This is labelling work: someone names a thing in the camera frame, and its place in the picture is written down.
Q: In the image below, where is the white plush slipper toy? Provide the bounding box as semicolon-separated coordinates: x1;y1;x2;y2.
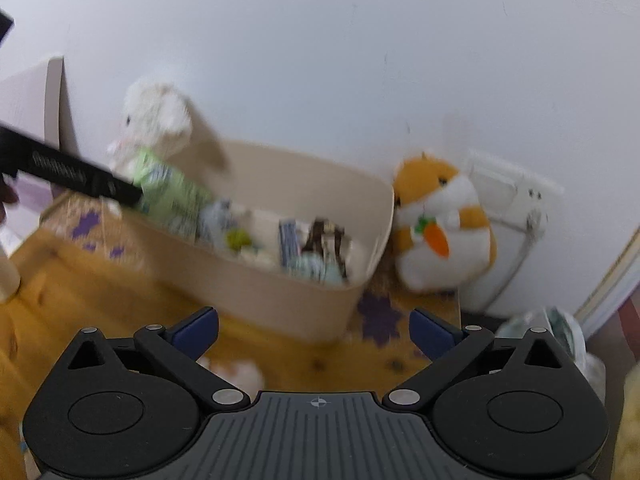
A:
198;356;265;399

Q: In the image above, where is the blue white snack packet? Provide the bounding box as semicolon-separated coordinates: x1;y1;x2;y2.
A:
195;198;250;250

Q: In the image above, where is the dark long Sanrio box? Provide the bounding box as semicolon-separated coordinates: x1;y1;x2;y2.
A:
278;219;300;269

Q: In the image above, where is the green snack packet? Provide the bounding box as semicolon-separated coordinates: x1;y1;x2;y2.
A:
132;148;213;243

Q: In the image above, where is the green plaid scrunchie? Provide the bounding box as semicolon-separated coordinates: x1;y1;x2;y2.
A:
288;252;344;286

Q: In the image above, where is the brown patterned scrunchie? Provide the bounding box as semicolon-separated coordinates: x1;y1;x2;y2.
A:
300;218;348;283

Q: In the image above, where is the orange hamster plush with carrot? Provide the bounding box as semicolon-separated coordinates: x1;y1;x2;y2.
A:
392;154;497;294

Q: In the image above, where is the white thermos bottle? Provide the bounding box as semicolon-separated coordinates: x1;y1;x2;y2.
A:
0;247;21;304

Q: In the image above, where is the white plush lamb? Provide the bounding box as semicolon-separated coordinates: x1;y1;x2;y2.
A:
107;78;224;179

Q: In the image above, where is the beige plastic storage bin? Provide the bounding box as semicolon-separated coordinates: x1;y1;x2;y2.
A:
122;139;394;342

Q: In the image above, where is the white power cable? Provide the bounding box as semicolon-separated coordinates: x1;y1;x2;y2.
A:
487;206;549;306

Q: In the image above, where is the white wall socket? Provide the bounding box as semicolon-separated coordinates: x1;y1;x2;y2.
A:
463;150;565;237

